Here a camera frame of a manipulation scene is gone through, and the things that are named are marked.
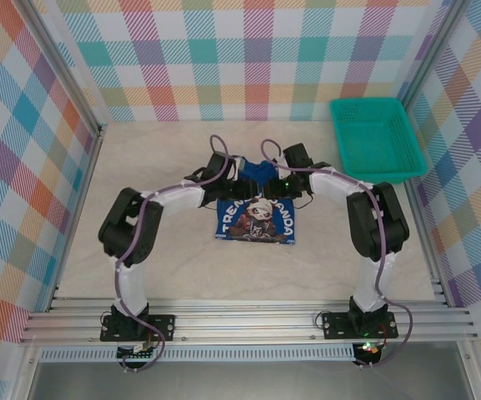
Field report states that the small green circuit board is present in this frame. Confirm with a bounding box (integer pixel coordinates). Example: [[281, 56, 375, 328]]
[[117, 339, 158, 362]]

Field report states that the aluminium frame leg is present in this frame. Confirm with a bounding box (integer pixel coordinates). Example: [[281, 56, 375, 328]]
[[456, 342, 481, 400], [13, 343, 43, 400]]

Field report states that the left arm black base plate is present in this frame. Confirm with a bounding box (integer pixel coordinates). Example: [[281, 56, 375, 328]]
[[99, 314, 177, 343]]

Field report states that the white slotted cable duct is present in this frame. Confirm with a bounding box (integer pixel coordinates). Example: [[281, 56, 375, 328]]
[[39, 343, 358, 363]]

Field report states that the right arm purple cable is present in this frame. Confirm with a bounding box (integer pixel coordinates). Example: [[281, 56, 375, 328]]
[[260, 139, 414, 370]]

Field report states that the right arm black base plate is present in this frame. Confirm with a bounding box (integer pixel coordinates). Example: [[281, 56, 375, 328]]
[[322, 310, 399, 341]]

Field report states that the teal plastic mesh basket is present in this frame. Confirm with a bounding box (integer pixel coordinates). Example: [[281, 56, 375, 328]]
[[329, 97, 428, 187]]

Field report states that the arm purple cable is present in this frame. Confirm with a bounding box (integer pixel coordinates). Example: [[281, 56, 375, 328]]
[[114, 133, 232, 373], [260, 139, 414, 370]]

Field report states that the blue printed t-shirt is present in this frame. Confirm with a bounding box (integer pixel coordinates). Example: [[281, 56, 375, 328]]
[[213, 156, 298, 247]]

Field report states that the small lit controller board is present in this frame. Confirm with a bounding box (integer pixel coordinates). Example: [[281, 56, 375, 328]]
[[356, 341, 383, 363]]

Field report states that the aluminium frame post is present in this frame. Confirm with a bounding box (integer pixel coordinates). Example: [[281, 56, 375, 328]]
[[396, 0, 468, 113], [23, 0, 108, 137]]

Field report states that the aluminium table side rail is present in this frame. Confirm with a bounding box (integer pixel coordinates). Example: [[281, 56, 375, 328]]
[[43, 124, 108, 309], [400, 107, 449, 305]]

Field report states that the aluminium mounting rail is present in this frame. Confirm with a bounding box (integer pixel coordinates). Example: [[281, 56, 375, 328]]
[[18, 297, 474, 345]]

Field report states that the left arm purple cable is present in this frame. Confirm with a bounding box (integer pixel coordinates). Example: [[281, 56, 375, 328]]
[[114, 133, 232, 373]]

